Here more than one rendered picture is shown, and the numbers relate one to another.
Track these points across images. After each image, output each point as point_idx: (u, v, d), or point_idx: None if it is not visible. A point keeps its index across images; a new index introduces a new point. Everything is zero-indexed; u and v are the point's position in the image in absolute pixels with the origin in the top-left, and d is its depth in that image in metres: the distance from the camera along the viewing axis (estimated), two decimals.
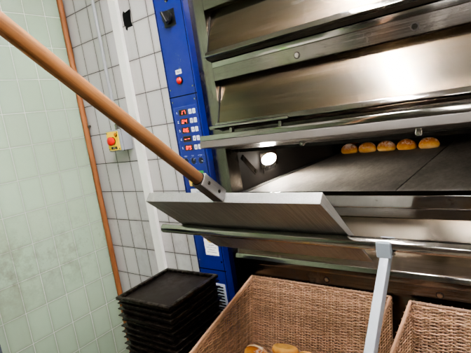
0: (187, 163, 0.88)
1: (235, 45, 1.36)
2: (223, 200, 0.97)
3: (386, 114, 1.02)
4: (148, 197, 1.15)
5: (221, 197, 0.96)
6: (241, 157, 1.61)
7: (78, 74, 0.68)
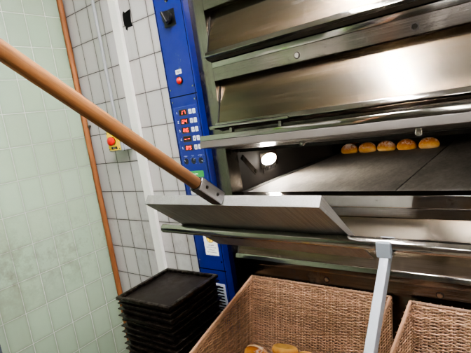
0: (184, 169, 0.87)
1: (235, 45, 1.36)
2: (221, 203, 0.97)
3: (386, 114, 1.02)
4: (146, 200, 1.14)
5: (219, 200, 0.96)
6: (241, 157, 1.61)
7: (69, 87, 0.66)
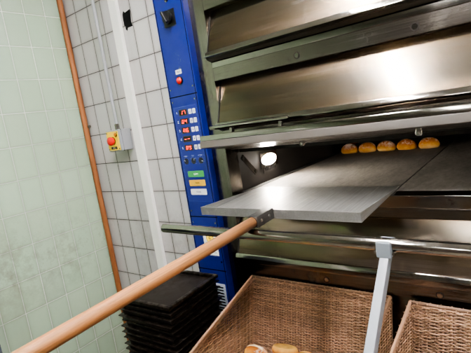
0: (244, 227, 1.04)
1: (235, 45, 1.36)
2: (274, 217, 1.16)
3: (386, 114, 1.02)
4: (202, 211, 1.33)
5: (272, 217, 1.15)
6: (241, 157, 1.61)
7: (160, 274, 0.81)
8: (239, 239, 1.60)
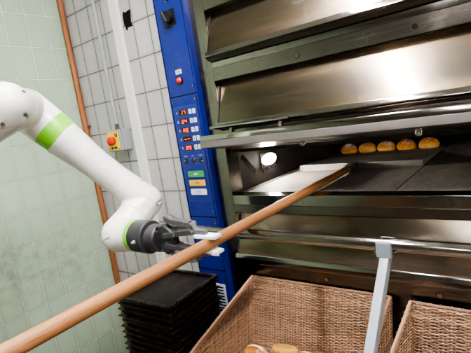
0: (345, 170, 1.61)
1: (235, 45, 1.36)
2: (359, 167, 1.73)
3: (386, 114, 1.02)
4: (301, 169, 1.90)
5: (358, 167, 1.72)
6: (241, 157, 1.61)
7: (312, 186, 1.38)
8: (239, 239, 1.60)
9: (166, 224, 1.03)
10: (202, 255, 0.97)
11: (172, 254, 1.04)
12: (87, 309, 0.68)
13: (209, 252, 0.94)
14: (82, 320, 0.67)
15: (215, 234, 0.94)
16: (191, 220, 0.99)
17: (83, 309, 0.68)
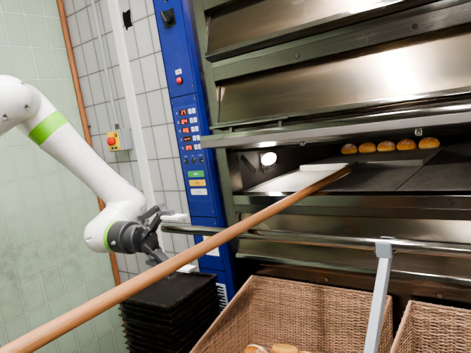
0: (345, 170, 1.61)
1: (235, 45, 1.36)
2: (359, 167, 1.73)
3: (386, 114, 1.02)
4: (301, 169, 1.90)
5: (358, 167, 1.72)
6: (241, 157, 1.61)
7: (312, 186, 1.38)
8: (239, 239, 1.60)
9: (143, 223, 1.06)
10: (176, 273, 1.01)
11: (149, 256, 1.07)
12: (87, 312, 0.68)
13: (181, 270, 0.99)
14: (82, 323, 0.67)
15: (181, 215, 0.97)
16: (159, 204, 1.02)
17: (83, 312, 0.68)
